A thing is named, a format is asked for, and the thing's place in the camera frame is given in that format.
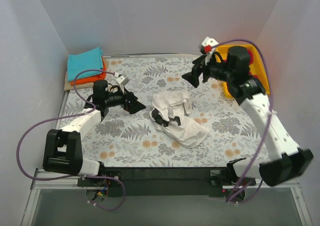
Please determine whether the white t shirt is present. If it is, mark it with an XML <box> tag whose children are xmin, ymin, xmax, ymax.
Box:
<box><xmin>149</xmin><ymin>90</ymin><xmax>210</xmax><ymax>149</ymax></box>

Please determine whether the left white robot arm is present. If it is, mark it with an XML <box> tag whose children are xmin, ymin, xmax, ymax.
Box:
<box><xmin>42</xmin><ymin>80</ymin><xmax>146</xmax><ymax>186</ymax></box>

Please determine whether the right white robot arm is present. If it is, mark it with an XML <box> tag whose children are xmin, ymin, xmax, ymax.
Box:
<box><xmin>182</xmin><ymin>46</ymin><xmax>314</xmax><ymax>186</ymax></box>

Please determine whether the folded orange t shirt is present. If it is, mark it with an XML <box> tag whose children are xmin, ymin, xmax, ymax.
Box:
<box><xmin>70</xmin><ymin>59</ymin><xmax>107</xmax><ymax>86</ymax></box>

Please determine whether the magenta t shirt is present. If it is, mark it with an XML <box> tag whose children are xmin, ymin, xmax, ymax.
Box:
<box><xmin>247</xmin><ymin>50</ymin><xmax>258</xmax><ymax>79</ymax></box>

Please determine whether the yellow plastic bin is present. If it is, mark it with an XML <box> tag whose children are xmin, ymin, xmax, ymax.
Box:
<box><xmin>215</xmin><ymin>44</ymin><xmax>270</xmax><ymax>95</ymax></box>

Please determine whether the folded teal t shirt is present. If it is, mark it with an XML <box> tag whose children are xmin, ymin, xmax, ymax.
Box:
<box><xmin>67</xmin><ymin>47</ymin><xmax>103</xmax><ymax>82</ymax></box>

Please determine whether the folded beige t shirt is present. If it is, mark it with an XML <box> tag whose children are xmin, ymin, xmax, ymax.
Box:
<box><xmin>64</xmin><ymin>73</ymin><xmax>94</xmax><ymax>91</ymax></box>

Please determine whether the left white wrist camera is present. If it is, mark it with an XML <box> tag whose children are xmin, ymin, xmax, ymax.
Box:
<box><xmin>116</xmin><ymin>74</ymin><xmax>130</xmax><ymax>87</ymax></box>

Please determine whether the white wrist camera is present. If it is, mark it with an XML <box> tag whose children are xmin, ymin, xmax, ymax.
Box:
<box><xmin>199</xmin><ymin>37</ymin><xmax>218</xmax><ymax>58</ymax></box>
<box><xmin>116</xmin><ymin>74</ymin><xmax>130</xmax><ymax>87</ymax></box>

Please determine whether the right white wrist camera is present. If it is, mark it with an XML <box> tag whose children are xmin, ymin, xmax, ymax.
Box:
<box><xmin>199</xmin><ymin>37</ymin><xmax>218</xmax><ymax>58</ymax></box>

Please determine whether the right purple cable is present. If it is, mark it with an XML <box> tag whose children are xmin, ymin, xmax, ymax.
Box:
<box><xmin>209</xmin><ymin>39</ymin><xmax>275</xmax><ymax>203</ymax></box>

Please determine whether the purple cable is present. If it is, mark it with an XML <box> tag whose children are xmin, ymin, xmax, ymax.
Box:
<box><xmin>209</xmin><ymin>39</ymin><xmax>275</xmax><ymax>203</ymax></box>
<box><xmin>16</xmin><ymin>70</ymin><xmax>126</xmax><ymax>211</ymax></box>

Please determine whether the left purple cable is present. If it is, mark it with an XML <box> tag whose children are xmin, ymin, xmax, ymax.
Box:
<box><xmin>16</xmin><ymin>70</ymin><xmax>126</xmax><ymax>211</ymax></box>

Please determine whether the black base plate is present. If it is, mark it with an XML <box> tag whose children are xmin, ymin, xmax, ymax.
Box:
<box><xmin>77</xmin><ymin>166</ymin><xmax>257</xmax><ymax>198</ymax></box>

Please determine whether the aluminium frame rail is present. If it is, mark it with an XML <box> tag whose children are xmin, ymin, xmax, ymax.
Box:
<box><xmin>22</xmin><ymin>167</ymin><xmax>312</xmax><ymax>225</ymax></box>

